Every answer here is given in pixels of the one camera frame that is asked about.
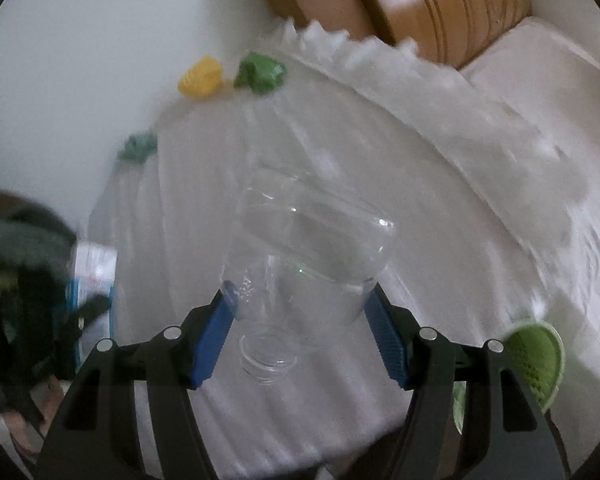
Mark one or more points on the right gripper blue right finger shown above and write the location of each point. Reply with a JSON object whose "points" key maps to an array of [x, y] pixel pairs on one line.
{"points": [[422, 361]]}

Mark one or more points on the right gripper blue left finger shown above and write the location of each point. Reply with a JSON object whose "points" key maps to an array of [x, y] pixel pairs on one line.
{"points": [[178, 361]]}

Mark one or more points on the clear plastic bottle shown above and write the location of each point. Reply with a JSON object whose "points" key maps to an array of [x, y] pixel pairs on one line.
{"points": [[302, 260]]}

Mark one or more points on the green plastic waste basket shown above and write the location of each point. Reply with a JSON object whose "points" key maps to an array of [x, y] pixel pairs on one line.
{"points": [[539, 354]]}

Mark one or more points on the blue white milk carton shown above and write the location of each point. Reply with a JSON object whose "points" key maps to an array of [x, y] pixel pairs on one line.
{"points": [[93, 274]]}

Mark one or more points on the white lace table cloth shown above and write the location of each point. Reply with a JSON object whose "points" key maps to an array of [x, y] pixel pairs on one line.
{"points": [[368, 167]]}

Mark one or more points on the grey hanging jacket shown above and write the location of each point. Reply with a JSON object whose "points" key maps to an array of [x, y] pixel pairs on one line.
{"points": [[36, 239]]}

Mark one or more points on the dark green crumpled wrapper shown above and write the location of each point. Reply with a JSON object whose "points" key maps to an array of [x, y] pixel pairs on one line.
{"points": [[139, 147]]}

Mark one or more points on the white bed mattress sheet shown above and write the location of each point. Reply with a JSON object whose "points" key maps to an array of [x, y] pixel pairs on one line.
{"points": [[551, 81]]}

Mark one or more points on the green plastic bottle piece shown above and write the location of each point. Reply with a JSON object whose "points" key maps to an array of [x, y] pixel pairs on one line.
{"points": [[260, 73]]}

